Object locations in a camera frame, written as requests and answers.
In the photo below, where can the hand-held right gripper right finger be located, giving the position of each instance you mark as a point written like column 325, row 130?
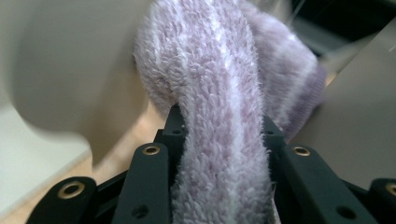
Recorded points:
column 305, row 186

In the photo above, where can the purple striped fuzzy sock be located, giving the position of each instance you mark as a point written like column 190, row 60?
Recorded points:
column 211, row 93

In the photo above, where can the extendable metal bookend rack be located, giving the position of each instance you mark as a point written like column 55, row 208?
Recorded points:
column 77, row 62

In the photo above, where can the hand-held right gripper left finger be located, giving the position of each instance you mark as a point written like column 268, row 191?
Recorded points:
column 149, row 180

